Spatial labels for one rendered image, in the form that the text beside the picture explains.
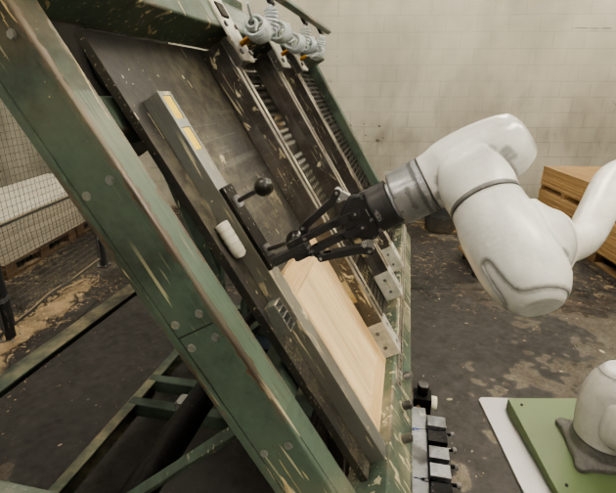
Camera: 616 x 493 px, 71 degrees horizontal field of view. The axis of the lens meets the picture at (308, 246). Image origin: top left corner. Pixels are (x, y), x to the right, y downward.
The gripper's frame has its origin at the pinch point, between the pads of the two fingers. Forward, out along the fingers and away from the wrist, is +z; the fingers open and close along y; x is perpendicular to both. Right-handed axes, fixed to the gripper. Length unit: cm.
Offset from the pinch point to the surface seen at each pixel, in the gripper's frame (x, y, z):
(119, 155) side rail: -12.1, -27.5, 10.3
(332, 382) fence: 10.9, 33.5, 12.6
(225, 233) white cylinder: 7.6, -8.1, 13.5
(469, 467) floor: 103, 155, 23
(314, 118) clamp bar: 126, -23, 11
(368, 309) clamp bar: 53, 38, 11
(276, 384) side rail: -11.0, 17.2, 10.5
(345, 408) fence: 10.9, 40.6, 13.4
